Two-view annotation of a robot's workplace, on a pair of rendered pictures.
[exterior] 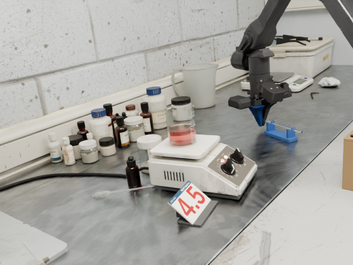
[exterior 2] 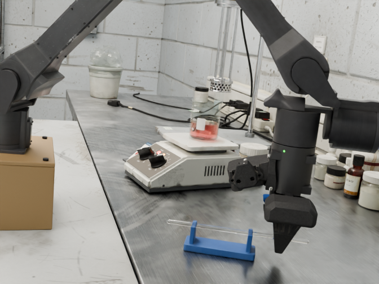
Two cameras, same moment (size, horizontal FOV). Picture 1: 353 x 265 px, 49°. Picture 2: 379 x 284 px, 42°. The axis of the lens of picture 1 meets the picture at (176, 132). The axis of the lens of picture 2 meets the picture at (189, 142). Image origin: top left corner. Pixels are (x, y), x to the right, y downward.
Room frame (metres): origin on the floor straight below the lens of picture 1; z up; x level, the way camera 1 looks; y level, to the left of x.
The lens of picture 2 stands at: (1.28, -0.87, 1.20)
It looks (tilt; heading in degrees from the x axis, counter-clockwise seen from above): 13 degrees down; 122
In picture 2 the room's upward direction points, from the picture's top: 6 degrees clockwise
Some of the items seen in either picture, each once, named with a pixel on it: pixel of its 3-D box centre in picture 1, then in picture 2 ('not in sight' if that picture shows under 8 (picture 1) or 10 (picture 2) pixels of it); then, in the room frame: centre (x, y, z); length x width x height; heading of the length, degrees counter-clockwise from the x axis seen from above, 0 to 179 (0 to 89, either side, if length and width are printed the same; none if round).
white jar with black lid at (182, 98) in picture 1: (181, 108); not in sight; (1.27, -0.03, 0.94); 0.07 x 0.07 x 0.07
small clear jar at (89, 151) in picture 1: (89, 151); (325, 168); (0.97, 0.24, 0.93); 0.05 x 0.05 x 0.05
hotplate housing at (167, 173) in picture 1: (198, 164); (186, 162); (0.77, -0.04, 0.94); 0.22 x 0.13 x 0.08; 62
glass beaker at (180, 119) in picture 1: (180, 126); (204, 120); (0.78, -0.01, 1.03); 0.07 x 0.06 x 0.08; 148
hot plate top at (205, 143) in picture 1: (185, 145); (199, 141); (0.78, -0.02, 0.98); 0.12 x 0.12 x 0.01; 62
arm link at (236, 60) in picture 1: (248, 51); (333, 103); (1.10, -0.23, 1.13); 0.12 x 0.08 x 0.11; 23
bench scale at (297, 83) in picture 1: (276, 81); not in sight; (1.60, -0.45, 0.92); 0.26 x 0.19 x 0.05; 51
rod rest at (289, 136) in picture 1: (280, 131); (220, 239); (0.99, -0.28, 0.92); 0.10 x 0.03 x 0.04; 25
